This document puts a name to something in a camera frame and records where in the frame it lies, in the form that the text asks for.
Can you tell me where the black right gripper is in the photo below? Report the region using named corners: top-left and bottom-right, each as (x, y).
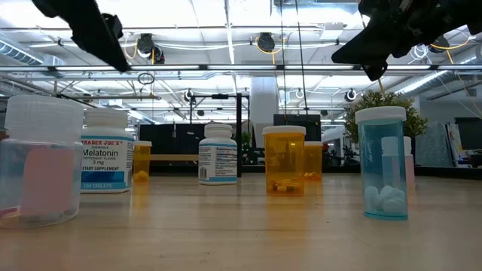
top-left (331, 0), bottom-right (468, 82)

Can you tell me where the blue pill bottle white cap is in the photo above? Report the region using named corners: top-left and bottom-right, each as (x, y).
top-left (355, 105), bottom-right (410, 221)

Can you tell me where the medium orange pill bottle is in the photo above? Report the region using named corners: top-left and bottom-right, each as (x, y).
top-left (304, 141), bottom-right (324, 181)

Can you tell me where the white melatonin supplement bottle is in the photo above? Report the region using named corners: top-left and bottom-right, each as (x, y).
top-left (197, 123), bottom-right (239, 186)
top-left (80, 108), bottom-right (136, 194)

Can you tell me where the wide orange pill bottle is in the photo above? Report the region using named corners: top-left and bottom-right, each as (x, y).
top-left (262, 125), bottom-right (307, 196)

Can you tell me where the slim orange pill bottle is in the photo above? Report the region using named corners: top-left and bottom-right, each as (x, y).
top-left (133, 140), bottom-right (153, 184)

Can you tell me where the clear bottle pink blue label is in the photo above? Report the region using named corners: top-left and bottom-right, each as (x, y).
top-left (380, 135), bottom-right (416, 191)
top-left (0, 93), bottom-right (84, 230)

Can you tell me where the potted green plant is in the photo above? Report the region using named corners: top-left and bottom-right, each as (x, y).
top-left (343, 89), bottom-right (429, 175)

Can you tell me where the black monitor screen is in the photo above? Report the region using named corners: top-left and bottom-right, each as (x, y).
top-left (273, 114), bottom-right (322, 143)

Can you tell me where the grey patterned partition panel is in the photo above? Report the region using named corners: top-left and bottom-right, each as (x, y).
top-left (415, 120), bottom-right (455, 169)

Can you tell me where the white building column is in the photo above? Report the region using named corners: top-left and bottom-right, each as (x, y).
top-left (249, 77), bottom-right (280, 166)

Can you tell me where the dark monitor screen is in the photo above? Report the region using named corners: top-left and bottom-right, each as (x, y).
top-left (454, 117), bottom-right (482, 151)

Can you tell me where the long ceiling light bar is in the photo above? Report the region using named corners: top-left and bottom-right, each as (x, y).
top-left (0, 64), bottom-right (482, 72)

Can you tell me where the black hanging cable with coil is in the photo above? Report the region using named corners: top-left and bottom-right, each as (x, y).
top-left (293, 0), bottom-right (310, 116)

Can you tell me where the thin black hanging cable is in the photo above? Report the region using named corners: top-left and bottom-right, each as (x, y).
top-left (279, 0), bottom-right (288, 122)

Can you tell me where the black metal rig frame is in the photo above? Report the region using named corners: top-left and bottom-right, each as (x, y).
top-left (148, 163), bottom-right (482, 180)

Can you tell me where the black background gantry frame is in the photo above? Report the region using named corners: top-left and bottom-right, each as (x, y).
top-left (189, 92), bottom-right (251, 125)

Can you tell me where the wooden shelf with black frame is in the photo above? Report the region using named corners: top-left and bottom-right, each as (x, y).
top-left (149, 93), bottom-right (243, 178)

